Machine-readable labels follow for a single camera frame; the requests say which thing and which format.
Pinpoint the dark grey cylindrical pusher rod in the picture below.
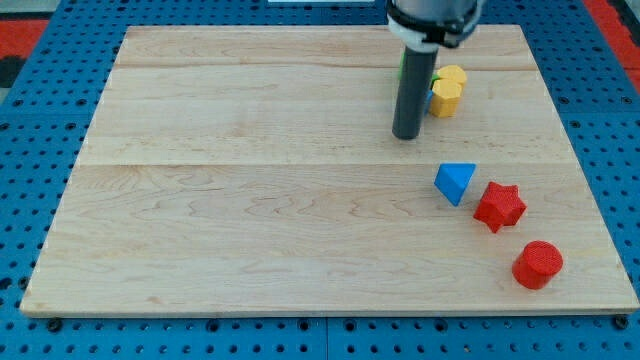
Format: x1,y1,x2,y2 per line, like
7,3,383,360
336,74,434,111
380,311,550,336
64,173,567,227
392,47,437,140

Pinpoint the blue cube block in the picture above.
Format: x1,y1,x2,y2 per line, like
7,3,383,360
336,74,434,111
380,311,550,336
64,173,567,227
424,90,434,115

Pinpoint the red star block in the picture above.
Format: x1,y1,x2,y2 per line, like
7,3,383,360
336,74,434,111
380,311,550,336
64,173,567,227
473,181,527,233

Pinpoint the green block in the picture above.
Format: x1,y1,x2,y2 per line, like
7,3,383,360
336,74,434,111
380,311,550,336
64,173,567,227
397,51,439,90

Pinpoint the yellow hexagon block front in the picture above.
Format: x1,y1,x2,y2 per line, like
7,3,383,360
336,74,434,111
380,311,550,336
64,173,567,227
429,79,463,118

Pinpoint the yellow block rear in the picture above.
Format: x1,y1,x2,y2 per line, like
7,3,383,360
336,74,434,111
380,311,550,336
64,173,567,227
436,65,467,89

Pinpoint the blue triangular block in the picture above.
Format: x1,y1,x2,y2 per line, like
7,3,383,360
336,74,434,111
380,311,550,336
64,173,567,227
434,163,476,206

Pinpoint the wooden board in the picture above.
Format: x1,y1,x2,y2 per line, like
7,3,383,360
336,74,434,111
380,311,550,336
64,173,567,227
20,25,639,318

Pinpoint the red cylinder block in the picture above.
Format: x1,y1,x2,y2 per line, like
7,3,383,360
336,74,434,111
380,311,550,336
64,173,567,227
511,240,564,290

